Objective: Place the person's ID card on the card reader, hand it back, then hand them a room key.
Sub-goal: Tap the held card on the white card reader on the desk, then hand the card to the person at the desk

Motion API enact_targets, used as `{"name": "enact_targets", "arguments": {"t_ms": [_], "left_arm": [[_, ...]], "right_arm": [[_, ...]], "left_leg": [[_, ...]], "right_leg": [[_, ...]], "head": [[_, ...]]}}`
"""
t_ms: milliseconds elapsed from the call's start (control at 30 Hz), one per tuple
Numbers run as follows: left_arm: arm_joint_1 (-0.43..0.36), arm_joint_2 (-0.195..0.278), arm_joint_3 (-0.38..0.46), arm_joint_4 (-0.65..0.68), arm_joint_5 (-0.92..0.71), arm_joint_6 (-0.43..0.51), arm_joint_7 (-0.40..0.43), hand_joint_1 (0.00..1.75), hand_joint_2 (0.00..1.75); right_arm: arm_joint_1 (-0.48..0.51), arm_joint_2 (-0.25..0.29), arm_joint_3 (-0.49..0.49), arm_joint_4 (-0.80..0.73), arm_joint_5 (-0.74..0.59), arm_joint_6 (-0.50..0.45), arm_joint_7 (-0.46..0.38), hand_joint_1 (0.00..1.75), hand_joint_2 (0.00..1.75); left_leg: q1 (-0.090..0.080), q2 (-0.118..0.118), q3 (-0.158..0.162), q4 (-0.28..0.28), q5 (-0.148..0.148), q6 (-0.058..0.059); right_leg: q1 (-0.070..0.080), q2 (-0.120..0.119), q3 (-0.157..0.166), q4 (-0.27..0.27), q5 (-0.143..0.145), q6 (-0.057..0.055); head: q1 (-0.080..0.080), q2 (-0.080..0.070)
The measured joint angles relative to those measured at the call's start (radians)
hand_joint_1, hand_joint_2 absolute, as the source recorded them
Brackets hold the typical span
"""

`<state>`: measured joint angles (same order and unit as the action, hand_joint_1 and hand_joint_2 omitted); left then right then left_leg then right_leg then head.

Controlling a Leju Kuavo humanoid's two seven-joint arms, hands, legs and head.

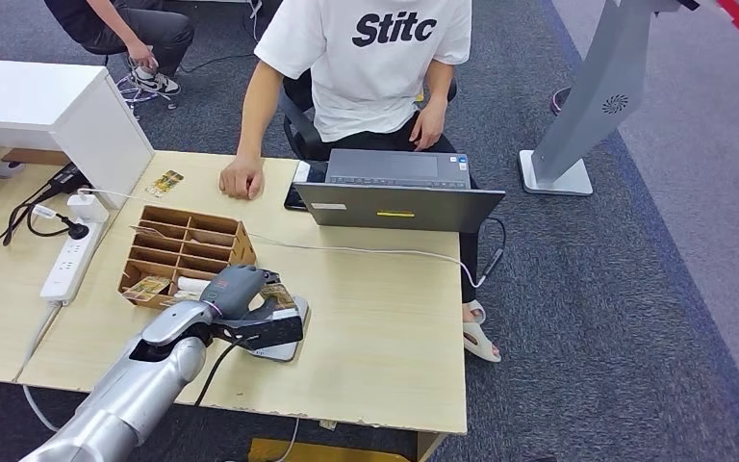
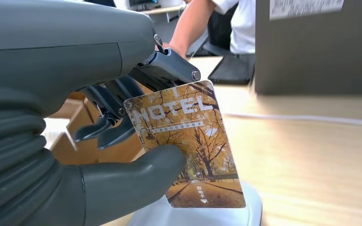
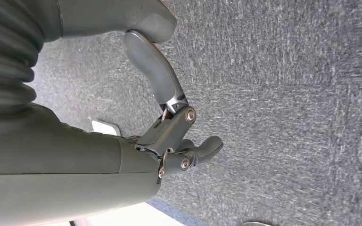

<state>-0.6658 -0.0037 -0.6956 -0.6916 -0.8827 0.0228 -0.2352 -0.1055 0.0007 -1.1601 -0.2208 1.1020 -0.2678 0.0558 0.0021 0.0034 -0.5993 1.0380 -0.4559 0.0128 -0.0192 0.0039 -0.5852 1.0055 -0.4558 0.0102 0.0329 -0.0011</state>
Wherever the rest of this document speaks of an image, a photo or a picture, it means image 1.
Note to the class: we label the person's right hand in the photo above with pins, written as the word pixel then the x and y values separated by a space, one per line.
pixel 242 178

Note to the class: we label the person's left hand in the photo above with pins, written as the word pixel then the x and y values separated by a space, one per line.
pixel 428 127

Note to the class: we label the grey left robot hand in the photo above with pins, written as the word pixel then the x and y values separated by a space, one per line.
pixel 235 290

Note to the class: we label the person's hand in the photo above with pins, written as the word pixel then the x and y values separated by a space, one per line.
pixel 142 56

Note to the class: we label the person's left forearm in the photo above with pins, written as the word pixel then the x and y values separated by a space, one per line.
pixel 438 83

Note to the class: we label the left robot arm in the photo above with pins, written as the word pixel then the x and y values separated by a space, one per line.
pixel 140 382

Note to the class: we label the person's forearm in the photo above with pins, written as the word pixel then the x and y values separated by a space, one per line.
pixel 114 22

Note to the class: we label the person's right forearm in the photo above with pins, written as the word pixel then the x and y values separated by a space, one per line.
pixel 253 127

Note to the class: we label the person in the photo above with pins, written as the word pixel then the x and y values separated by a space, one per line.
pixel 369 83
pixel 153 32

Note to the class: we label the cardboard card organizer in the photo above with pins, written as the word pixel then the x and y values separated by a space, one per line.
pixel 242 245

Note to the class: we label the grey card reader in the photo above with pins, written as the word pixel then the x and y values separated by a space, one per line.
pixel 283 352

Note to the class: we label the white sneaker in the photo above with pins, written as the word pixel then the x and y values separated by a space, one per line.
pixel 156 81

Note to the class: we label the white paper roll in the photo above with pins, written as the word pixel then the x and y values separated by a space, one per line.
pixel 192 284

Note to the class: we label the black smartphone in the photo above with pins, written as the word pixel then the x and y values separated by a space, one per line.
pixel 296 191

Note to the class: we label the black office chair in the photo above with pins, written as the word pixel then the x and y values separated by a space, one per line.
pixel 299 134

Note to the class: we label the grey laptop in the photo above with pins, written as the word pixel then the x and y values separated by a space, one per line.
pixel 401 213

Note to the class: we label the white cabinet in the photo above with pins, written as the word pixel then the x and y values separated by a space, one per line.
pixel 25 99

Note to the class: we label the black power adapter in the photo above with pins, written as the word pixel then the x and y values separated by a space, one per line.
pixel 66 178

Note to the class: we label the wooden board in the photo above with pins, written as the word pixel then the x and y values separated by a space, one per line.
pixel 35 157

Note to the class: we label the white charger plug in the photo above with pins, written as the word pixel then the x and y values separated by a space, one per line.
pixel 87 208

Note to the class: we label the white power strip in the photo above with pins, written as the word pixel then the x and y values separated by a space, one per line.
pixel 66 268

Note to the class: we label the small white round object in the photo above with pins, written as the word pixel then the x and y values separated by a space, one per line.
pixel 10 169

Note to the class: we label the grey kiosk stand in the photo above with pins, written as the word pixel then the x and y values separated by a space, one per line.
pixel 602 83

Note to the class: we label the white sandal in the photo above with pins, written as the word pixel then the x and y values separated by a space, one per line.
pixel 478 344

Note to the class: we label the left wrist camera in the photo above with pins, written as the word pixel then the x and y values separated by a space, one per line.
pixel 267 331

